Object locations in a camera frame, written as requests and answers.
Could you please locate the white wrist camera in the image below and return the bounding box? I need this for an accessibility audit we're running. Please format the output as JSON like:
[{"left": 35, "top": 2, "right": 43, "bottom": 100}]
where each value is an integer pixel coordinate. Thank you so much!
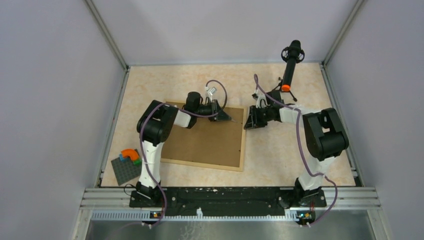
[
  {"left": 204, "top": 85, "right": 217, "bottom": 103},
  {"left": 252, "top": 93, "right": 268, "bottom": 109}
]

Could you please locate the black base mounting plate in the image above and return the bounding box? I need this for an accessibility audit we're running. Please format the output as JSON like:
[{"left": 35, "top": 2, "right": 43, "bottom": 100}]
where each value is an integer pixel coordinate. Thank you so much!
[{"left": 129, "top": 186, "right": 327, "bottom": 217}]

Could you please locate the aluminium front rail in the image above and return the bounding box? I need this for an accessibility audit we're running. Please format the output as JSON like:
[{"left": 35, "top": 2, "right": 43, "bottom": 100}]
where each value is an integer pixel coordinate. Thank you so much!
[{"left": 80, "top": 187, "right": 381, "bottom": 224}]

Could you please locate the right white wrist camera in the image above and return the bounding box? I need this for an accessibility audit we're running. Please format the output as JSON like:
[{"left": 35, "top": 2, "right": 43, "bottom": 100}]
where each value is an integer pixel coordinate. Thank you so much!
[{"left": 252, "top": 93, "right": 268, "bottom": 109}]

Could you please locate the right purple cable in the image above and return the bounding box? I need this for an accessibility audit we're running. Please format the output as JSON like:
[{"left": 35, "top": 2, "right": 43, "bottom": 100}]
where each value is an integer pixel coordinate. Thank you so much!
[{"left": 253, "top": 73, "right": 339, "bottom": 229}]

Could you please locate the purple cable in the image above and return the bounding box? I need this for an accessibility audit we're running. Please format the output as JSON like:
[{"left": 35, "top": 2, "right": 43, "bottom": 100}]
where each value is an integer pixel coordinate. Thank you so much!
[
  {"left": 253, "top": 73, "right": 339, "bottom": 229},
  {"left": 139, "top": 79, "right": 229, "bottom": 230}
]

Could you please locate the green lego brick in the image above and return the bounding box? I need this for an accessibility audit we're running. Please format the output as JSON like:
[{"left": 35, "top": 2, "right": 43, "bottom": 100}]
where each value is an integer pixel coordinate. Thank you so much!
[{"left": 133, "top": 159, "right": 142, "bottom": 166}]

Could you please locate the orange curved toy block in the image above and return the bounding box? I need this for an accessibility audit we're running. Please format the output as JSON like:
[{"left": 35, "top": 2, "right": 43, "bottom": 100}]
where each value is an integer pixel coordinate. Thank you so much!
[{"left": 120, "top": 148, "right": 140, "bottom": 162}]

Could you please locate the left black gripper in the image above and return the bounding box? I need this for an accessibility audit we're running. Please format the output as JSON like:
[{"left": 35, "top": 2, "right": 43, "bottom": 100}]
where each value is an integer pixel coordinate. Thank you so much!
[{"left": 194, "top": 99, "right": 231, "bottom": 122}]

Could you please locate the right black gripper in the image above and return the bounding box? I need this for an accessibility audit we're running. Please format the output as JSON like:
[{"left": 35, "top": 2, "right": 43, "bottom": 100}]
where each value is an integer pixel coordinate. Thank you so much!
[{"left": 244, "top": 105, "right": 273, "bottom": 130}]

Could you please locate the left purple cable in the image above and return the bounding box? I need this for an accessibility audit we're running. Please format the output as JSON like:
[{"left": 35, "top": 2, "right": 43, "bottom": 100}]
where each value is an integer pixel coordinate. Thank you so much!
[{"left": 139, "top": 79, "right": 229, "bottom": 230}]

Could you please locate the blue lego brick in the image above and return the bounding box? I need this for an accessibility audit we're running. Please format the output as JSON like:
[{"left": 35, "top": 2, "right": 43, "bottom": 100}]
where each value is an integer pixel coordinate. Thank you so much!
[{"left": 119, "top": 154, "right": 127, "bottom": 162}]

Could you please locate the black microphone orange tip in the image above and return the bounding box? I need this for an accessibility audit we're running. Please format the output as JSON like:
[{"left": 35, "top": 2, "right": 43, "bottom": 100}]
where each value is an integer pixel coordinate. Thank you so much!
[{"left": 281, "top": 39, "right": 305, "bottom": 92}]

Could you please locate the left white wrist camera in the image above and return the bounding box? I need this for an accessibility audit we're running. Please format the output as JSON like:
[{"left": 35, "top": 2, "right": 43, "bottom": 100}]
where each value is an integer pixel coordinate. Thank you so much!
[{"left": 204, "top": 85, "right": 217, "bottom": 103}]

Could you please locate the black mini tripod stand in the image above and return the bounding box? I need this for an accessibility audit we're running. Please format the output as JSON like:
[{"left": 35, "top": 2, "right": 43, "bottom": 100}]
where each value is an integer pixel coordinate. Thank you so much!
[{"left": 268, "top": 46, "right": 298, "bottom": 103}]

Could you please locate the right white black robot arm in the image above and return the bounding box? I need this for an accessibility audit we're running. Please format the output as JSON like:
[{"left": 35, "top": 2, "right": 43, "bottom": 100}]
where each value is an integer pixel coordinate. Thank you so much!
[{"left": 244, "top": 89, "right": 349, "bottom": 206}]

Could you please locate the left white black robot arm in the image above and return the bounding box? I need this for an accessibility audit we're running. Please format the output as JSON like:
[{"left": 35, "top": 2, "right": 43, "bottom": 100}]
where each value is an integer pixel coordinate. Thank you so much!
[{"left": 135, "top": 91, "right": 232, "bottom": 207}]

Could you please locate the grey lego baseplate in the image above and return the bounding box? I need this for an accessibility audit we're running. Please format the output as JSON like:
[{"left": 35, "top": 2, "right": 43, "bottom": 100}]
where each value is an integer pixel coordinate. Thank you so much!
[{"left": 111, "top": 158, "right": 142, "bottom": 186}]

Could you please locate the wooden picture frame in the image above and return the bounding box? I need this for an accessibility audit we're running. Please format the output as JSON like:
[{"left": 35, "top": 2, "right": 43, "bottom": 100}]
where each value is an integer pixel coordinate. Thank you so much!
[{"left": 161, "top": 106, "right": 248, "bottom": 172}]

